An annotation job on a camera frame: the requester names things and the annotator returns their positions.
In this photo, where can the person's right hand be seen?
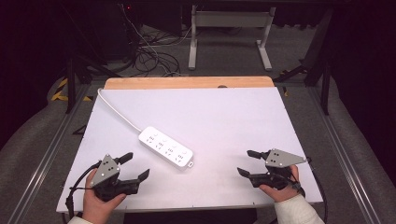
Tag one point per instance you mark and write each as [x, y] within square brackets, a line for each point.
[285, 194]

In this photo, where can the black equipment box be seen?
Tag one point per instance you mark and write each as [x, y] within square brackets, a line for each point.
[112, 28]

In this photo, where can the black triangular bracket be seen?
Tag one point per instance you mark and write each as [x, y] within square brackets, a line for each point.
[81, 130]

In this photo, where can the black metal stand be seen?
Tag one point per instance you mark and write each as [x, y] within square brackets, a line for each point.
[325, 81]
[72, 81]

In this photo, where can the aluminium rail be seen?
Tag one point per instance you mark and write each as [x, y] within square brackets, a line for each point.
[46, 157]
[345, 161]

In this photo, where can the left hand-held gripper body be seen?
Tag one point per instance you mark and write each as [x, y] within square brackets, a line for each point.
[105, 170]

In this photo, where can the white metal desk frame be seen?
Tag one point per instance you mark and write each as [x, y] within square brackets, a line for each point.
[230, 19]

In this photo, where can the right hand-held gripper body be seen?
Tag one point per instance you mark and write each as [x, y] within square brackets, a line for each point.
[280, 158]

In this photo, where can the white power strip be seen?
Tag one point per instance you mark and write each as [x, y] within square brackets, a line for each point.
[166, 151]

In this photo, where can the person's left hand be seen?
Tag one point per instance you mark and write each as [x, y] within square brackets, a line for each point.
[97, 207]

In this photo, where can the yellow and black floor tape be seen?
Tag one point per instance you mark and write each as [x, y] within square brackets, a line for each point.
[60, 91]

